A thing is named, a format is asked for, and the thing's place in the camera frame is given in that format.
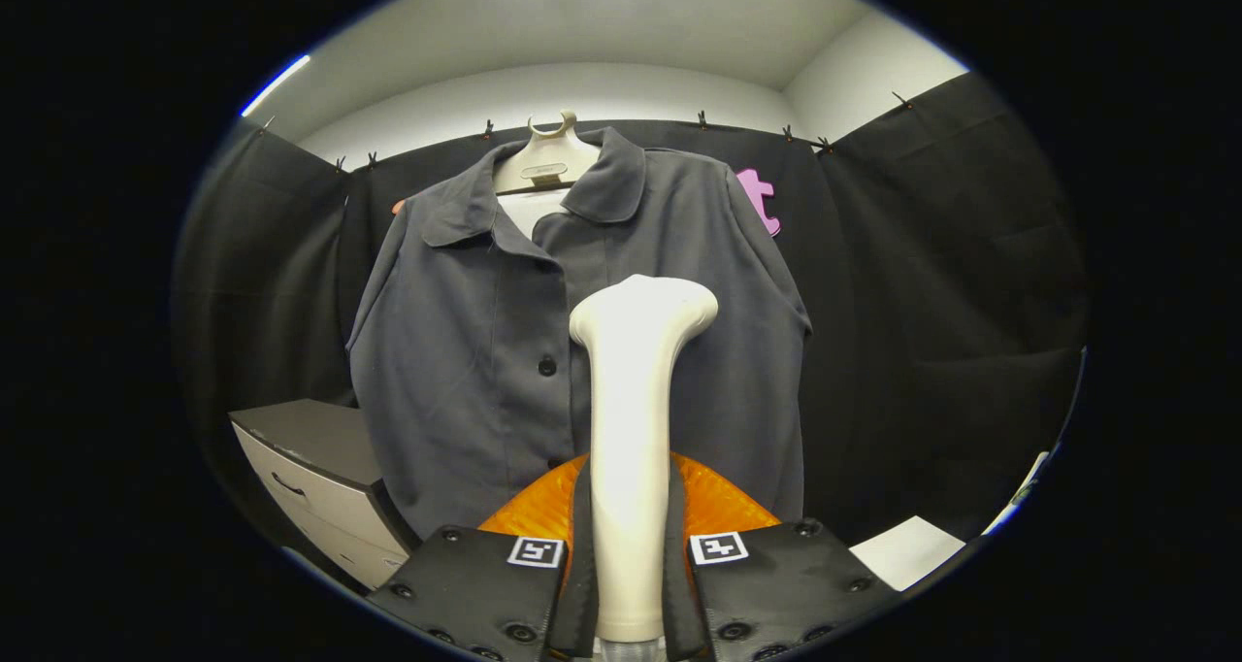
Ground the white garment steamer head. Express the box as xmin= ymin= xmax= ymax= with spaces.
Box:
xmin=569 ymin=274 xmax=720 ymax=662

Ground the grey button shirt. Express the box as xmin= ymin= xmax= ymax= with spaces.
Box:
xmin=346 ymin=126 xmax=812 ymax=539

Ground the grey drawer cabinet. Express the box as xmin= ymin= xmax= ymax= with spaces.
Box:
xmin=230 ymin=398 xmax=420 ymax=590

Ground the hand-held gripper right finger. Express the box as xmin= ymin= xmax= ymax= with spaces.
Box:
xmin=668 ymin=451 xmax=899 ymax=662

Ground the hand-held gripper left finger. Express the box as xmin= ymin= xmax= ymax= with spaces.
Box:
xmin=364 ymin=453 xmax=595 ymax=662

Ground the cream steamer hanger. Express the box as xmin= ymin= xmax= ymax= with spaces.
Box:
xmin=493 ymin=111 xmax=603 ymax=241

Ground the row of black cloth clips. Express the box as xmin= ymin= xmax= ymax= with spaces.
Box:
xmin=260 ymin=91 xmax=913 ymax=173

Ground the white floor sheet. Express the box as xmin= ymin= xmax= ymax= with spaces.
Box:
xmin=849 ymin=516 xmax=966 ymax=592

